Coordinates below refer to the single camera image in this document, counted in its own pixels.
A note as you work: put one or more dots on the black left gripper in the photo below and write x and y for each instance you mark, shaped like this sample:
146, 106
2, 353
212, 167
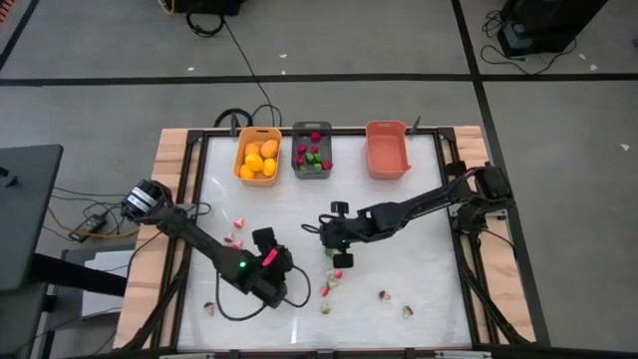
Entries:
276, 284

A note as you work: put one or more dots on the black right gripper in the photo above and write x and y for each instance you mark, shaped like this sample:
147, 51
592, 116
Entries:
344, 232

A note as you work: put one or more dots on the cream toy mushroom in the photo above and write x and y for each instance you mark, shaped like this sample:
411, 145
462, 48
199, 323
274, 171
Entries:
330, 251

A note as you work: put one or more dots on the green-capped toy mushroom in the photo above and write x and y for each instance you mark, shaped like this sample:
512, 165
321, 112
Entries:
325, 309

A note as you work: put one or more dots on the red toy bell pepper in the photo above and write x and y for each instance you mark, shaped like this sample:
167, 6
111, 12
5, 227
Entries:
314, 148
327, 165
302, 148
316, 136
300, 160

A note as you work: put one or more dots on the grey plastic basket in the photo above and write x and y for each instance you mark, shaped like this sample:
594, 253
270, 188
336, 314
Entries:
326, 149

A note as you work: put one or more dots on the yellow toy lemon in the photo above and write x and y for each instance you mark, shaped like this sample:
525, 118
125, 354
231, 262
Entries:
269, 167
245, 172
254, 162

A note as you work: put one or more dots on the orange toy mango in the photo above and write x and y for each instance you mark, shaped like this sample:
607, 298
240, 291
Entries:
269, 148
251, 148

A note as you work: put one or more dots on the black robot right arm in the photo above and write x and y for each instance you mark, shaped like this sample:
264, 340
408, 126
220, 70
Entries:
423, 202

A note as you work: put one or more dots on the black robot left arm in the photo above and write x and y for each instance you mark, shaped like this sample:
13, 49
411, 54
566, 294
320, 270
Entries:
199, 239

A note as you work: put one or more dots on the orange plastic basket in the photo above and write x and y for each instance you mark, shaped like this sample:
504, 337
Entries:
386, 149

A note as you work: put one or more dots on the yellow plastic basket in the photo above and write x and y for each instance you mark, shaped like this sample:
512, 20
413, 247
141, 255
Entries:
259, 133

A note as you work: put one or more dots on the white flat box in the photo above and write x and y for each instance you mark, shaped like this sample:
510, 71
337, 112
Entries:
112, 259

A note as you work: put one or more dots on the black power adapter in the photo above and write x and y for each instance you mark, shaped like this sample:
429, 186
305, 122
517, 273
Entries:
90, 225

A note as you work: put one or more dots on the black support beam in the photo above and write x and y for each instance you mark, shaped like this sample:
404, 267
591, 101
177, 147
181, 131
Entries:
80, 276

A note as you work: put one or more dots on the dark grey desk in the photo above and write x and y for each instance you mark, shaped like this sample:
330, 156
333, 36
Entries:
30, 214

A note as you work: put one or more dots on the black floor equipment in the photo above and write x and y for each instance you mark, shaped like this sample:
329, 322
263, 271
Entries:
209, 5

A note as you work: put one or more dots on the black equipment case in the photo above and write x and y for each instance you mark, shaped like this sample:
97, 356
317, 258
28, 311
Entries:
548, 25

